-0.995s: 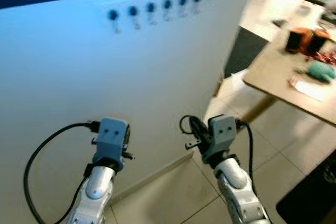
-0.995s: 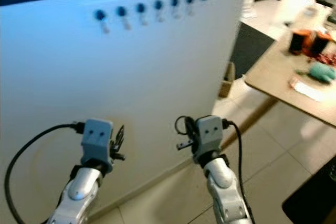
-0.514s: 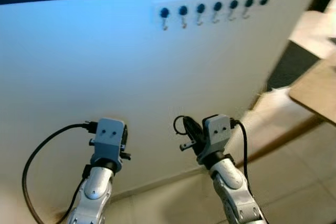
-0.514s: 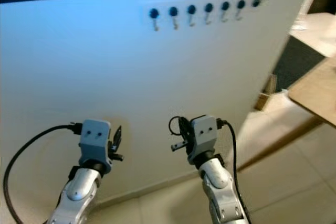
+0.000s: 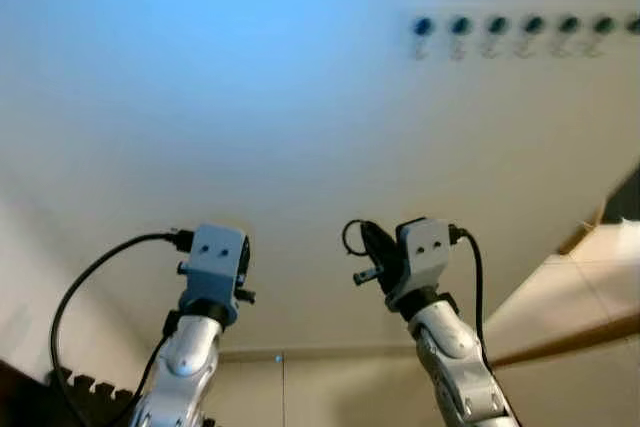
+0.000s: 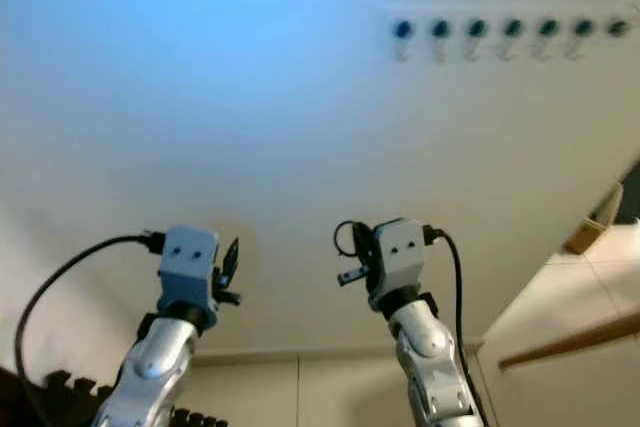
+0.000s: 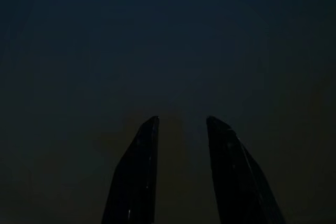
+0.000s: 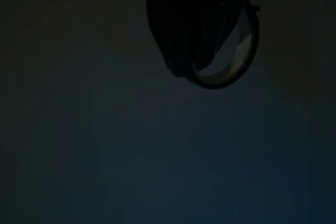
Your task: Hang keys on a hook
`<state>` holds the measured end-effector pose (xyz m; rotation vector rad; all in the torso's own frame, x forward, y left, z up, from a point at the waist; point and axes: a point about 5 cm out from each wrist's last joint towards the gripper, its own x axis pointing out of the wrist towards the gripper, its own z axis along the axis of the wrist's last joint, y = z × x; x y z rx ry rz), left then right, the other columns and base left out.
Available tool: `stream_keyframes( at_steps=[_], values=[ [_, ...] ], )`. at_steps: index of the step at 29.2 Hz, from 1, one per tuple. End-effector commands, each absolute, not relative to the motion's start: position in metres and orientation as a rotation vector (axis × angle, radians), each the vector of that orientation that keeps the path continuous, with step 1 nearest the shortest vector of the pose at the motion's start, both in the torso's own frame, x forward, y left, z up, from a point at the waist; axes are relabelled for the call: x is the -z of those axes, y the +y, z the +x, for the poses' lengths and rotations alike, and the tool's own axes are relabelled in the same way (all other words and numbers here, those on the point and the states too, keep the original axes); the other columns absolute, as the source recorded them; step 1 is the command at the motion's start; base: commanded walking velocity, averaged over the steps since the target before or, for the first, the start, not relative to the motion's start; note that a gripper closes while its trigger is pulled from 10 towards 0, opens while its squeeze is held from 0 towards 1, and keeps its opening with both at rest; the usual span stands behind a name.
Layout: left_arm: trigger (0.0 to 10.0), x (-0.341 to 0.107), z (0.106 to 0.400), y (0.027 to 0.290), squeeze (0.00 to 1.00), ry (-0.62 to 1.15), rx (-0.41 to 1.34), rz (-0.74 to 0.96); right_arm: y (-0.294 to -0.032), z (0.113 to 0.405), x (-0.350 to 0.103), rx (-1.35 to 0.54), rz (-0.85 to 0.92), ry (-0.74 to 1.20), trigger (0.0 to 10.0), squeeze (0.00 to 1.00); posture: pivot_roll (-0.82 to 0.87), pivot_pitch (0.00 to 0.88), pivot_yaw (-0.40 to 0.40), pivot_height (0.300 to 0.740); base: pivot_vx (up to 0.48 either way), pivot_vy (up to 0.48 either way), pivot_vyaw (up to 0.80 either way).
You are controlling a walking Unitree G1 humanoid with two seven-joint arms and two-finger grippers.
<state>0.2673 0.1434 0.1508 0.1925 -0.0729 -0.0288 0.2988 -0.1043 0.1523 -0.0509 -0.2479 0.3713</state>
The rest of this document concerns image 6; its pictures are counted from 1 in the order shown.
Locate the black foam puzzle mat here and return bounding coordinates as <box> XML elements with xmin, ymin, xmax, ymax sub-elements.
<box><xmin>0</xmin><ymin>365</ymin><xmax>233</xmax><ymax>427</ymax></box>

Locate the black carpet rug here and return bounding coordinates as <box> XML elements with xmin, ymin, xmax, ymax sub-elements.
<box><xmin>617</xmin><ymin>156</ymin><xmax>640</xmax><ymax>226</ymax></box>

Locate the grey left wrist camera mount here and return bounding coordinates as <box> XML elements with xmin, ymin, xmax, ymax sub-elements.
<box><xmin>157</xmin><ymin>225</ymin><xmax>222</xmax><ymax>332</ymax></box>

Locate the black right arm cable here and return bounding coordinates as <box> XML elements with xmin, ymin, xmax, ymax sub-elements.
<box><xmin>421</xmin><ymin>224</ymin><xmax>492</xmax><ymax>427</ymax></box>

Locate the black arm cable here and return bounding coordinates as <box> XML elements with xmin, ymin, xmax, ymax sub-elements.
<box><xmin>421</xmin><ymin>224</ymin><xmax>492</xmax><ymax>427</ymax></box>
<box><xmin>15</xmin><ymin>231</ymin><xmax>169</xmax><ymax>427</ymax></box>

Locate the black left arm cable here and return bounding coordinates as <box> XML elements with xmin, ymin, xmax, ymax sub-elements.
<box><xmin>15</xmin><ymin>231</ymin><xmax>169</xmax><ymax>427</ymax></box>

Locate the black knob wall hook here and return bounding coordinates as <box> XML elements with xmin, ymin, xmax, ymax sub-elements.
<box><xmin>607</xmin><ymin>17</ymin><xmax>631</xmax><ymax>44</ymax></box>
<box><xmin>430</xmin><ymin>18</ymin><xmax>453</xmax><ymax>64</ymax></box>
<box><xmin>394</xmin><ymin>18</ymin><xmax>416</xmax><ymax>64</ymax></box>
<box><xmin>502</xmin><ymin>17</ymin><xmax>525</xmax><ymax>62</ymax></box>
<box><xmin>466</xmin><ymin>18</ymin><xmax>489</xmax><ymax>63</ymax></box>
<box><xmin>537</xmin><ymin>17</ymin><xmax>560</xmax><ymax>61</ymax></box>
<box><xmin>570</xmin><ymin>17</ymin><xmax>595</xmax><ymax>60</ymax></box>

